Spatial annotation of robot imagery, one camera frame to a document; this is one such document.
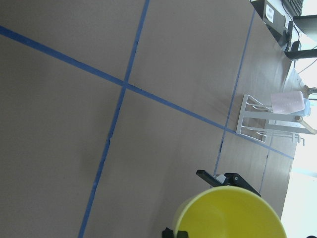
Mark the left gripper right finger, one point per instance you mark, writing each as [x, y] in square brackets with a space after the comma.
[227, 179]

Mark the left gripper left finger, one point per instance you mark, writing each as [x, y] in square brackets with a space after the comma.
[169, 233]

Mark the yellow plastic cup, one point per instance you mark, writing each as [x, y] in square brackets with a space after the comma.
[228, 212]

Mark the pink plastic cup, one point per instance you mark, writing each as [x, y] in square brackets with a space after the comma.
[287, 102]

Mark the light blue plastic cup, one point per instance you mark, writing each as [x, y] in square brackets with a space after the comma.
[307, 108]

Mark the black label box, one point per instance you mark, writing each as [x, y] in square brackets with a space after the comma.
[273, 19]

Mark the black keyboard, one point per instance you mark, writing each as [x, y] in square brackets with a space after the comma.
[295, 7]

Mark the white wire cup rack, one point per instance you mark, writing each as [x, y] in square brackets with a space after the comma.
[257, 121]

